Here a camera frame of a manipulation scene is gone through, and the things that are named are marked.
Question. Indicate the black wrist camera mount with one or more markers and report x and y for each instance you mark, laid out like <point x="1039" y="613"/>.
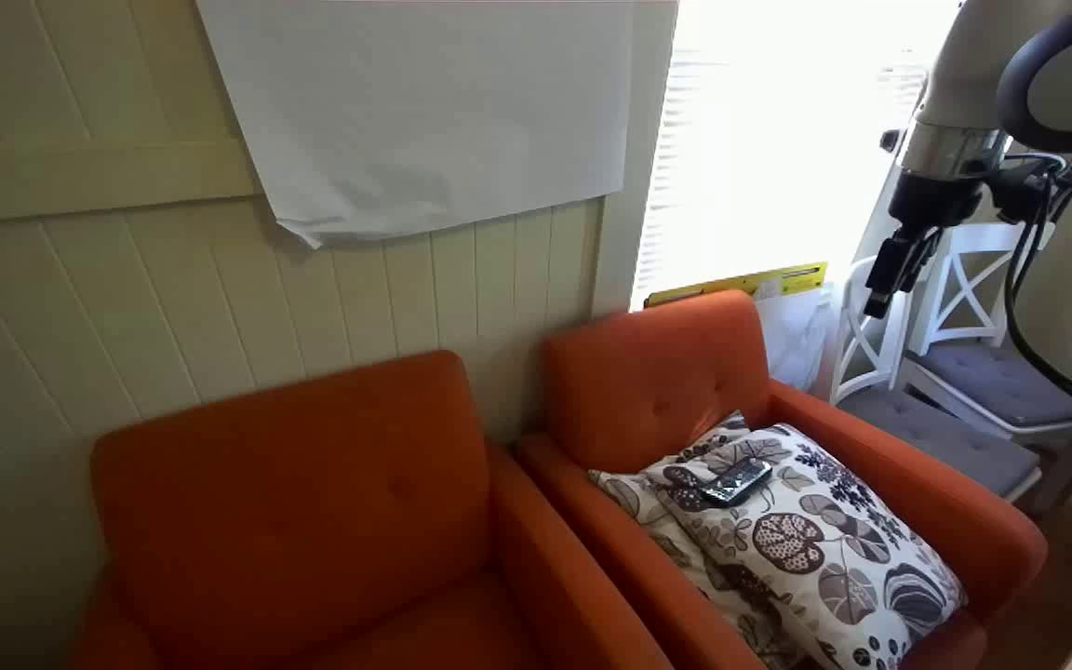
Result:
<point x="1025" y="187"/>

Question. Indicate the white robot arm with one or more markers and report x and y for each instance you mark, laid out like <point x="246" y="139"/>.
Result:
<point x="969" y="89"/>

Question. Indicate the black remote controller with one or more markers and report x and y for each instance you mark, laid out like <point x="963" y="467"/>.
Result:
<point x="737" y="486"/>

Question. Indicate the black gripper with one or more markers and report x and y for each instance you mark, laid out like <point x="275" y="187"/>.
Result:
<point x="934" y="204"/>

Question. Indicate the white cloth sheet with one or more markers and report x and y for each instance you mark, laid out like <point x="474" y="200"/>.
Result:
<point x="437" y="98"/>

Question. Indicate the large leaf print pillow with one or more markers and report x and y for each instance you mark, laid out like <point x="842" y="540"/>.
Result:
<point x="834" y="546"/>

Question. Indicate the white stool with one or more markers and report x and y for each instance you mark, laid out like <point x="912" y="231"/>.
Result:
<point x="864" y="323"/>

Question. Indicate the clear plastic bag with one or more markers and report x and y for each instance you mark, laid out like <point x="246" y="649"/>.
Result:
<point x="802" y="335"/>

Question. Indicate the orange armchair without pillows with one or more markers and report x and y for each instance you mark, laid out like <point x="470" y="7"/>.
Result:
<point x="287" y="497"/>

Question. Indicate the white window blind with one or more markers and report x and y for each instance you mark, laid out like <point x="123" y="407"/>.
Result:
<point x="772" y="125"/>

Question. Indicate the grey seat cushion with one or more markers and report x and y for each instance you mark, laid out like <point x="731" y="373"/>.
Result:
<point x="945" y="442"/>
<point x="1005" y="376"/>

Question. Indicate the white wooden chair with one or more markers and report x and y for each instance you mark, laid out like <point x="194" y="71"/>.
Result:
<point x="969" y="285"/>

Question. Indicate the small leaf print pillow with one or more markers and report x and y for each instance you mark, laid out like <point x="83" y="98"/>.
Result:
<point x="654" y="514"/>

